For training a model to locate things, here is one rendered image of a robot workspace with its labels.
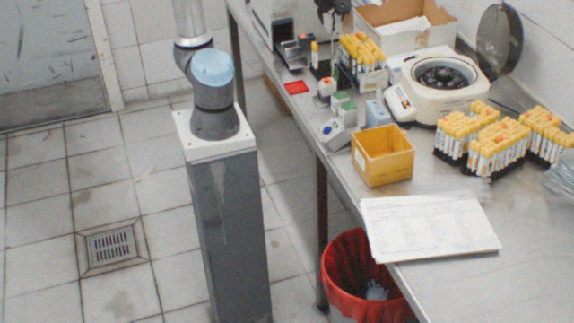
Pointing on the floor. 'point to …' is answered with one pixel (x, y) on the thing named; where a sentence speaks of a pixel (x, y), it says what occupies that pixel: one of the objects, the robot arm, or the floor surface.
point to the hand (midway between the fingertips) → (332, 33)
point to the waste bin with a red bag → (343, 245)
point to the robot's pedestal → (231, 235)
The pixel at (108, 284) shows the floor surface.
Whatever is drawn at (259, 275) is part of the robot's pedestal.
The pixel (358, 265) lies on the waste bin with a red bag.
